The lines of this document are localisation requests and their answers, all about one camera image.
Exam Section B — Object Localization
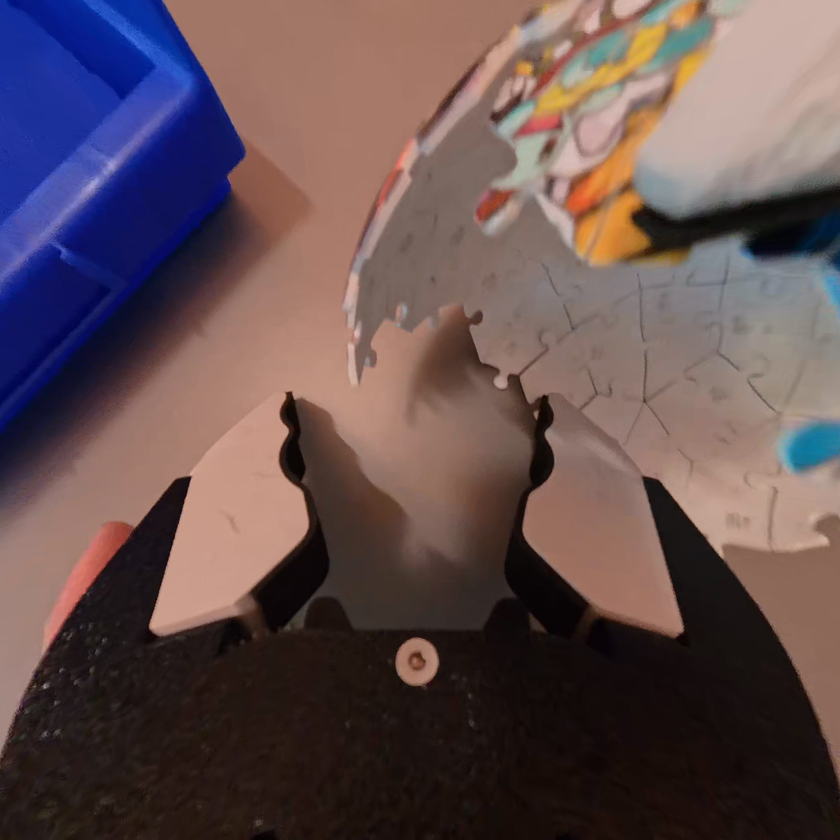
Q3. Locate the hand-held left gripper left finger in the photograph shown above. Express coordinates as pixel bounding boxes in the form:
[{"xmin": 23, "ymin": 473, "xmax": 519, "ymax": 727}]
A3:
[{"xmin": 148, "ymin": 390, "xmax": 330, "ymax": 639}]

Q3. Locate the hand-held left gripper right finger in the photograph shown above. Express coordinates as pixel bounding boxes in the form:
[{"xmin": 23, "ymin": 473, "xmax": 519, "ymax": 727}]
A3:
[{"xmin": 504, "ymin": 392, "xmax": 686, "ymax": 641}]

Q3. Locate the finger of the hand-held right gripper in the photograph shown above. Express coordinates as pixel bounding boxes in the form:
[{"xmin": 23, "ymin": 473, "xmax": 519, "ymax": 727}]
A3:
[{"xmin": 631, "ymin": 0, "xmax": 840, "ymax": 258}]

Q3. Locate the colourful cartoon puzzle ball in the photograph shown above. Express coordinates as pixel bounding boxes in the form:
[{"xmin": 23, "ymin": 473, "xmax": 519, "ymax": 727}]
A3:
[{"xmin": 341, "ymin": 0, "xmax": 840, "ymax": 557}]

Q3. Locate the pink object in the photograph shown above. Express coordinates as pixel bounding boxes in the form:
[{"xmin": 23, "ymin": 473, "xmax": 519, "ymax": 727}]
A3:
[{"xmin": 41, "ymin": 520, "xmax": 135, "ymax": 656}]

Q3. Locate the blue plastic bin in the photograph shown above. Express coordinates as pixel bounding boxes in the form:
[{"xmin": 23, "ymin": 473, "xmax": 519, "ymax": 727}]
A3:
[{"xmin": 0, "ymin": 0, "xmax": 247, "ymax": 437}]

